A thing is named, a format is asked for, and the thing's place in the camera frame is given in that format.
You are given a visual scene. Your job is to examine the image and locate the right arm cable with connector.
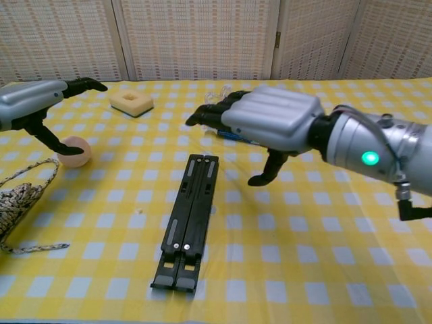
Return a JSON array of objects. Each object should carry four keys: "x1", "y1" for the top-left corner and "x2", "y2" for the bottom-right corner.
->
[{"x1": 332, "y1": 104, "x2": 432, "y2": 222}]

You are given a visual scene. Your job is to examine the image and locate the yellow checkered tablecloth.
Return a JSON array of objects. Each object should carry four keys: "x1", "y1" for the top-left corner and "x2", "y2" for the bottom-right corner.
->
[{"x1": 0, "y1": 79, "x2": 432, "y2": 323}]

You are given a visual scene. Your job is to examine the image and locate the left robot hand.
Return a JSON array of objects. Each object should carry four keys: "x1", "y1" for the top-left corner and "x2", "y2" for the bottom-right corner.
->
[{"x1": 0, "y1": 77, "x2": 109, "y2": 156}]

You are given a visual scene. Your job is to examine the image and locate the yellow sponge with hole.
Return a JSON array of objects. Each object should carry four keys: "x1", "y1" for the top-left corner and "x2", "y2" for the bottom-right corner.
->
[{"x1": 108, "y1": 89, "x2": 155, "y2": 119}]

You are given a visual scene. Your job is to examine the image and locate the blue white toothpaste tube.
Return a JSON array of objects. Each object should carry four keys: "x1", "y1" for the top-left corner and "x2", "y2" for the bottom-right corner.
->
[{"x1": 215, "y1": 128, "x2": 261, "y2": 144}]

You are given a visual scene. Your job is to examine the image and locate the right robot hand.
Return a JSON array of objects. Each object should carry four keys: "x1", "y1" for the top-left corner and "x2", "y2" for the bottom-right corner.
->
[{"x1": 184, "y1": 84, "x2": 325, "y2": 187}]

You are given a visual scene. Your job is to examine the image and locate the black folding laptop stand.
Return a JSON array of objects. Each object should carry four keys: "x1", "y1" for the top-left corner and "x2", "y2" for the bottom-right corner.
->
[{"x1": 150, "y1": 153, "x2": 219, "y2": 294}]

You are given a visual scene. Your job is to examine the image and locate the clear plastic packaging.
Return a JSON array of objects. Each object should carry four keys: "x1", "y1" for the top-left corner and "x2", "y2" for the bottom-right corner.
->
[{"x1": 204, "y1": 85, "x2": 234, "y2": 105}]

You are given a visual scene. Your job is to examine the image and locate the pink ball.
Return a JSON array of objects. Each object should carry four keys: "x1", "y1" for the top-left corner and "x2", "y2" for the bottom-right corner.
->
[{"x1": 56, "y1": 136, "x2": 92, "y2": 169}]

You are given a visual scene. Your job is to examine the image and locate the braided black white rope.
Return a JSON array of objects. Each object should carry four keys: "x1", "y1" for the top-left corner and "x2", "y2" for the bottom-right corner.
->
[{"x1": 0, "y1": 157, "x2": 71, "y2": 254}]

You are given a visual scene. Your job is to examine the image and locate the woven folding screen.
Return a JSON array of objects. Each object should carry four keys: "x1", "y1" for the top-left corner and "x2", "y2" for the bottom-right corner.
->
[{"x1": 0, "y1": 0, "x2": 432, "y2": 83}]

